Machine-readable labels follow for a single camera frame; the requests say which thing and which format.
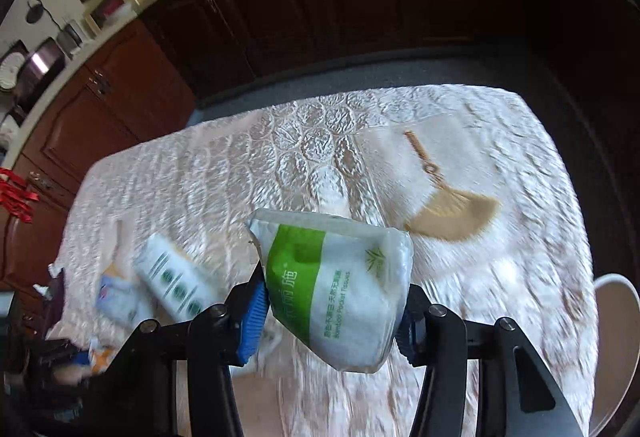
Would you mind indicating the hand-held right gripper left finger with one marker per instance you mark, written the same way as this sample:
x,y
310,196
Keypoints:
x,y
252,317

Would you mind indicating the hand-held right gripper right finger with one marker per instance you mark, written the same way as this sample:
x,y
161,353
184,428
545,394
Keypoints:
x,y
407,337

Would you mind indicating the green white tissue pack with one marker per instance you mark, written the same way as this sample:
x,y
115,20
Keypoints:
x,y
340,297

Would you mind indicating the white green medicine box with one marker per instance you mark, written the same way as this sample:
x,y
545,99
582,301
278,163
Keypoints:
x,y
172,279

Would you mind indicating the white plastic bucket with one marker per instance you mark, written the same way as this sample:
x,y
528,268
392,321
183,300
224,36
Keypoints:
x,y
615,342

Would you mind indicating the dark purple cloth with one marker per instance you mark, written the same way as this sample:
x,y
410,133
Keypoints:
x,y
59,292

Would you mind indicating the blue white medicine box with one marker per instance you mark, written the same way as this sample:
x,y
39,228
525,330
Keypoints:
x,y
120,299

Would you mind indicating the red ribbons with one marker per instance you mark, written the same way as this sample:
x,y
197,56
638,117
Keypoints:
x,y
15,197

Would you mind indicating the purple metallic cooker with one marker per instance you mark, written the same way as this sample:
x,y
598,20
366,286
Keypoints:
x,y
40,64

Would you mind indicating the dark wooden base cabinets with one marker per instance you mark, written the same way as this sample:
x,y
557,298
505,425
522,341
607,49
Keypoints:
x,y
325,7

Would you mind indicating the silver kettle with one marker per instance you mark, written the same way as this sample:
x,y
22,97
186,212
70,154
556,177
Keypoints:
x,y
72,36

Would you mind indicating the cream framed red box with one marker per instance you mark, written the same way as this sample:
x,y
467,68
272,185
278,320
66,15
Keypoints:
x,y
107,12

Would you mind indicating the black hanging pan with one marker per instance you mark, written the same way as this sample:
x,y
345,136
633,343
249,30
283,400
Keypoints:
x,y
35,12

